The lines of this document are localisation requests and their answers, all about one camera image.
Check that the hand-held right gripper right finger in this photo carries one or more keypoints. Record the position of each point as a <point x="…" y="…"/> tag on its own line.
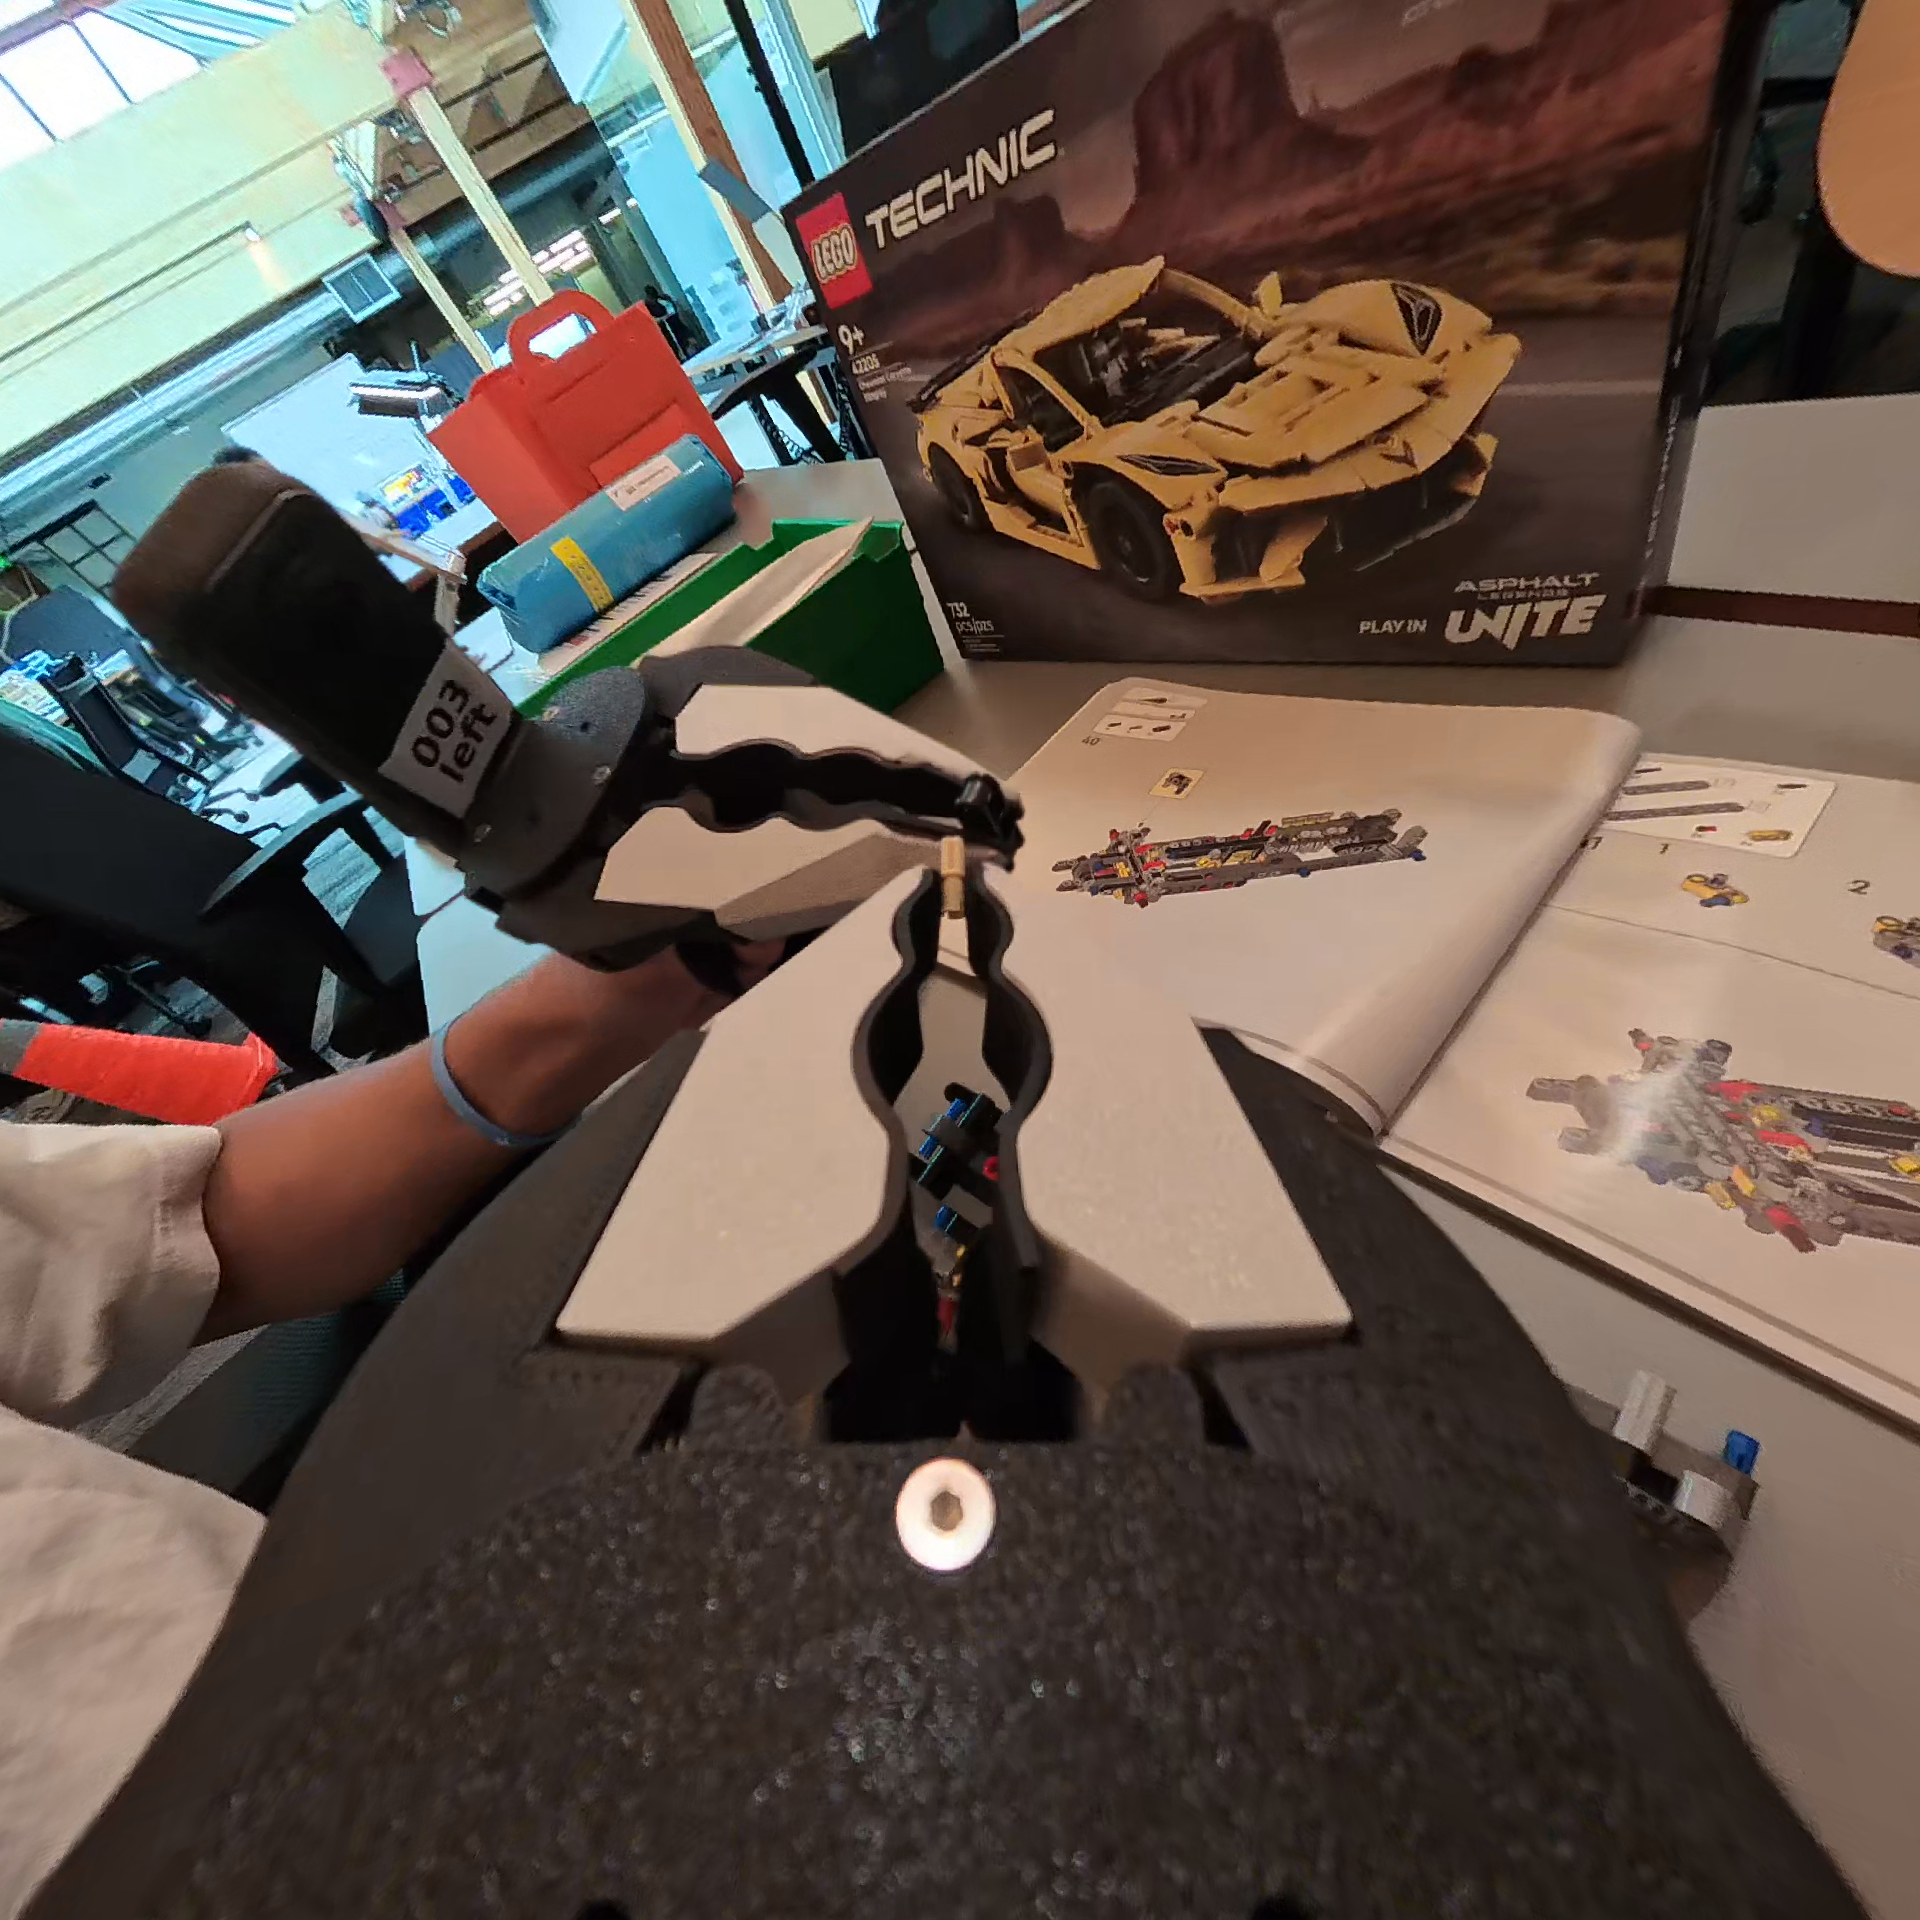
<point x="1184" y="1184"/>

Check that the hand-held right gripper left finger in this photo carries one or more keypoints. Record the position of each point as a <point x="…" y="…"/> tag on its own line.
<point x="721" y="1184"/>

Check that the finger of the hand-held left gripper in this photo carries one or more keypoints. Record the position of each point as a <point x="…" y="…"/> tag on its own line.
<point x="751" y="886"/>
<point x="810" y="727"/>

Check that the small black lego piece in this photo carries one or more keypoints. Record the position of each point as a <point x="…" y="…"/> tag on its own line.
<point x="991" y="818"/>

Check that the tan lego pin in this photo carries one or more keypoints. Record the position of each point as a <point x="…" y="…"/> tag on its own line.
<point x="957" y="886"/>

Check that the lego chassis assembly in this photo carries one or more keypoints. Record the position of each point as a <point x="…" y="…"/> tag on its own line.
<point x="953" y="1140"/>

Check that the lego instruction booklet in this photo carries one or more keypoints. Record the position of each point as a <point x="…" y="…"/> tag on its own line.
<point x="1349" y="960"/>

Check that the person's left forearm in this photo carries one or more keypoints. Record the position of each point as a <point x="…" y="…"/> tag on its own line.
<point x="329" y="1184"/>

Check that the lego set box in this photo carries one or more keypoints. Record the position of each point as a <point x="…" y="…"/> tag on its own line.
<point x="1276" y="180"/>

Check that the person's left hand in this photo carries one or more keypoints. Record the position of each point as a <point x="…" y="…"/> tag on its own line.
<point x="629" y="1020"/>

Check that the green storage bin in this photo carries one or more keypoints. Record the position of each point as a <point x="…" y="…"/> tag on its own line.
<point x="855" y="615"/>

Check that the white sheet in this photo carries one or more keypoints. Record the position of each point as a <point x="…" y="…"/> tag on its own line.
<point x="751" y="586"/>

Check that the blue rolled bag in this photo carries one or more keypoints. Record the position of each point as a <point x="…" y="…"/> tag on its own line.
<point x="616" y="556"/>

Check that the blue wristband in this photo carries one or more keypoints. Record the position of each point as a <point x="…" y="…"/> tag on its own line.
<point x="465" y="1102"/>

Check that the black office chair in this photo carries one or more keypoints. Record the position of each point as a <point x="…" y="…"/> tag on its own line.
<point x="150" y="870"/>

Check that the red felt bag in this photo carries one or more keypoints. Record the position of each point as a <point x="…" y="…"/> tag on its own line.
<point x="585" y="420"/>

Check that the orange traffic cone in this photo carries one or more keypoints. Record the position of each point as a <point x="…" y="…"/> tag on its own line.
<point x="136" y="1072"/>

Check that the person in white shirt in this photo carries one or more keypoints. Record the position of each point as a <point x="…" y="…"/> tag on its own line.
<point x="89" y="1499"/>

